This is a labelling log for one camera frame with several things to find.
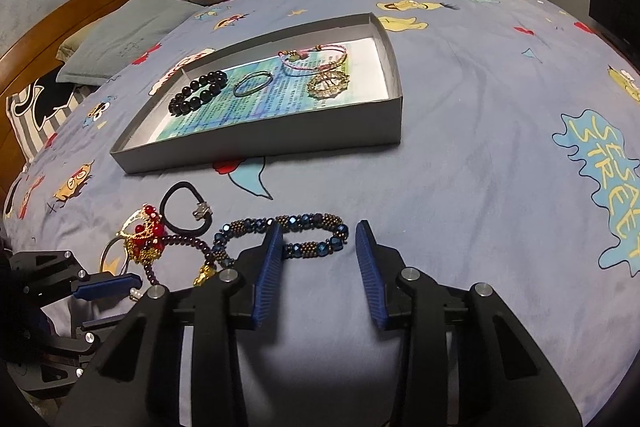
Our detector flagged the gold round ornament pendant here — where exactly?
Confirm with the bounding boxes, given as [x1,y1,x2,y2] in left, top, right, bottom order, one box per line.
[306,69,349,100]

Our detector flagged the blue crystal bead bracelet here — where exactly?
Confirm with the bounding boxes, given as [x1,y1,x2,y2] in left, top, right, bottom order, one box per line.
[211,211,350,270]

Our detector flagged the black white patterned pillow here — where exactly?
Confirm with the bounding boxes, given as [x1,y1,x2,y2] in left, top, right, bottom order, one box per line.
[6,66,96,162]

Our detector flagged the red bead gold chain jewelry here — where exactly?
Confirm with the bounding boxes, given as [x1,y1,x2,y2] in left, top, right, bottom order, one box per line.
[118,204,165,265]

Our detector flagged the black hair tie with charm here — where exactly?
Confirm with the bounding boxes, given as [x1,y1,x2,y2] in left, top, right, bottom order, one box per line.
[158,180,215,237]

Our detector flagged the thin gold-silver bangle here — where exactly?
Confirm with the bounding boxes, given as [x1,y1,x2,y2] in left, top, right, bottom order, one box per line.
[99,235,129,277]

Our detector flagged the grey-blue pillow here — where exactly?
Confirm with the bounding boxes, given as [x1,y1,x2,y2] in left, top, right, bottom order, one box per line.
[56,0,201,87]

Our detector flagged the wooden headboard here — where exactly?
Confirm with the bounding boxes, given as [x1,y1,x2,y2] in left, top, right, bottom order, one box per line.
[1,0,129,196]

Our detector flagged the dark garnet bead bracelet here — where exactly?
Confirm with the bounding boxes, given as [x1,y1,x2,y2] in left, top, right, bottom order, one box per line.
[145,233,219,287]

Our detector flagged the silver bangle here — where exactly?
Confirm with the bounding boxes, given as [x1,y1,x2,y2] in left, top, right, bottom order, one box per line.
[232,70,273,98]

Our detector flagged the printed paper sheet in tray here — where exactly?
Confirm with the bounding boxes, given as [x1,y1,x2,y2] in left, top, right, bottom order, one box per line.
[149,37,388,143]

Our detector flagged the blue cartoon bed sheet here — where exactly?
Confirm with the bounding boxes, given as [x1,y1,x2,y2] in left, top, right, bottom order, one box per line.
[1,0,639,421]

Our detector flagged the black monitor screen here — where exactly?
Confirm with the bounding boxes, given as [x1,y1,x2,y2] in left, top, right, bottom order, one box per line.
[589,0,639,62]

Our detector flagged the pearl hair clip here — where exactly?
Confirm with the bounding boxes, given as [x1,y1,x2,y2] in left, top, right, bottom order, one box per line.
[129,288,143,303]

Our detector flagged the black bead bracelet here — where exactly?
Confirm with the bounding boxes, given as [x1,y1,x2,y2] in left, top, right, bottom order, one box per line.
[167,69,229,117]

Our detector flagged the grey cardboard box tray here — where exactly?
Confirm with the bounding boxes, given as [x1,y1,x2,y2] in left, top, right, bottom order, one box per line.
[111,13,402,173]

